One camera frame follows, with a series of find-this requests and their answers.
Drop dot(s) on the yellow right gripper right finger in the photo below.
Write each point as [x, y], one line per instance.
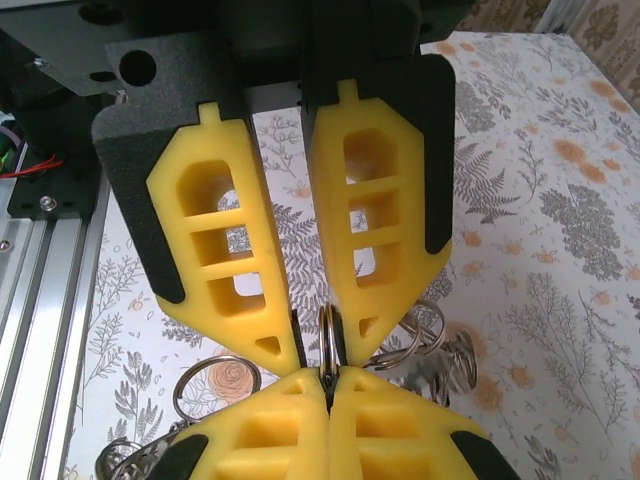
[400, 435]

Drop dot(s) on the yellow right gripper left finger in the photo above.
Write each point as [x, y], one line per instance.
[270, 435]

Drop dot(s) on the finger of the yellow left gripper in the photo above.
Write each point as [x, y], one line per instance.
[320, 210]
[260, 280]

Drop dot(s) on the silver keyring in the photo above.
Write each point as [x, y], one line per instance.
[181, 387]
[438, 327]
[125, 460]
[327, 345]
[455, 360]

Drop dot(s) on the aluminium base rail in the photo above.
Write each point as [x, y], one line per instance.
[45, 280]

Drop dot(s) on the aluminium frame post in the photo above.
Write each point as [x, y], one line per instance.
[557, 15]

